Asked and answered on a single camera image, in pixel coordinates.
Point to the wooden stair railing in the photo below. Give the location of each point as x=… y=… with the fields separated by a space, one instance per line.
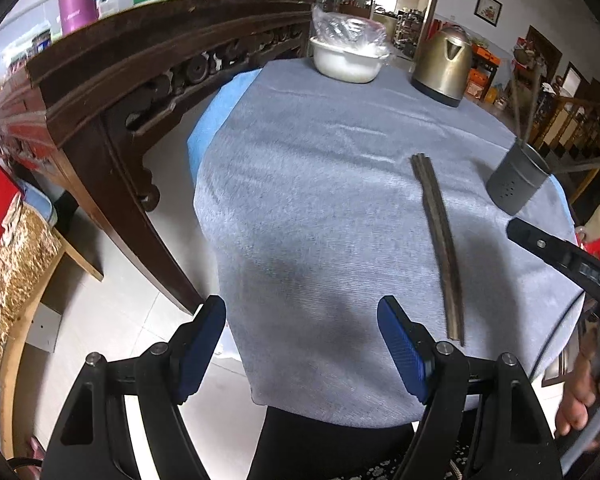
x=570 y=130

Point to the dark wooden chopstick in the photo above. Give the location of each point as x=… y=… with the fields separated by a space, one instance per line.
x=434 y=210
x=517 y=110
x=587 y=168
x=534 y=105
x=585 y=162
x=444 y=210

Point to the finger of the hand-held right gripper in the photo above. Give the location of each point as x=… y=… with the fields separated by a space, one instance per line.
x=540 y=242

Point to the glass jar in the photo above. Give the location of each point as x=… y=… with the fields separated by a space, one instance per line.
x=40 y=42

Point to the gold patterned sack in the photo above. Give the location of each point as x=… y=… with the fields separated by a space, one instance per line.
x=20 y=280

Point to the grey tablecloth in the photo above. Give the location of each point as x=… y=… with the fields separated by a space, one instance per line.
x=320 y=200

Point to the blue table cover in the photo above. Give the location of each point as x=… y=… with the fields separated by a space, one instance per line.
x=215 y=120

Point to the white bowl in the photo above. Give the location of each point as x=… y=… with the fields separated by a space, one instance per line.
x=345 y=65

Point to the grey metal cup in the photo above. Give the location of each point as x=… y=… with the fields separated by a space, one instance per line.
x=515 y=180

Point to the low wooden bench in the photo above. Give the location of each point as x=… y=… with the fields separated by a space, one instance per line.
x=75 y=255

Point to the clear plastic bag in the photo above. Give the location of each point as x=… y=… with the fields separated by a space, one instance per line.
x=347 y=30

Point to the orange box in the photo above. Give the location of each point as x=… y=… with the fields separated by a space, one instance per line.
x=485 y=55

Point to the person's black floral clothing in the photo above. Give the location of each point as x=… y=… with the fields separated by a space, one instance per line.
x=330 y=450

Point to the framed picture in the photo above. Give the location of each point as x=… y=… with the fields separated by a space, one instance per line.
x=488 y=9

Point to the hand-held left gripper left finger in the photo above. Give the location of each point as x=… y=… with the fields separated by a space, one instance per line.
x=200 y=350

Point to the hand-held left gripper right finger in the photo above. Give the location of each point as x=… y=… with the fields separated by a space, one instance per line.
x=402 y=350

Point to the carved dark wooden sideboard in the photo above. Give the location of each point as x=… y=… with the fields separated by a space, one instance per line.
x=105 y=85

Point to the person's right hand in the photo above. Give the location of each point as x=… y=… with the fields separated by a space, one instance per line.
x=575 y=405

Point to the gold electric kettle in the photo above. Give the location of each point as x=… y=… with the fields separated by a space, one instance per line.
x=442 y=67

